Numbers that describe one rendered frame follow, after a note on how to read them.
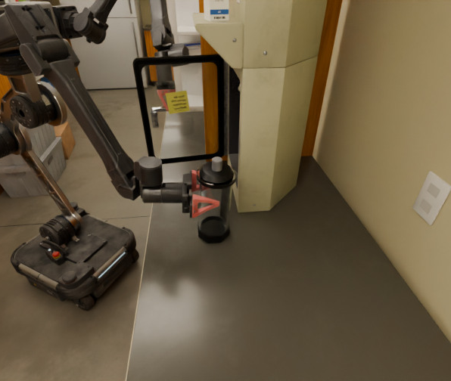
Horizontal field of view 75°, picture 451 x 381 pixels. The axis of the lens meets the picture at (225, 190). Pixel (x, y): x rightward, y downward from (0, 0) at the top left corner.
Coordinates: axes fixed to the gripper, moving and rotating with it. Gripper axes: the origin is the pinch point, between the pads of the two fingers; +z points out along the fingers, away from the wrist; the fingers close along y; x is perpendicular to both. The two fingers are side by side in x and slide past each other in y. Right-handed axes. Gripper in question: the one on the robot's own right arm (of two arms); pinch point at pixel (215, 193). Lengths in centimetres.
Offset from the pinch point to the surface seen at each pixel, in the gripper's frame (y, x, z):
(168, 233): 1.1, 17.4, -13.5
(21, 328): 29, 121, -99
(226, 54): 11.5, -34.1, 1.4
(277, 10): 11.9, -44.1, 12.2
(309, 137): 47, 5, 46
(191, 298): -22.8, 15.7, -6.8
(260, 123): 10.6, -16.8, 12.6
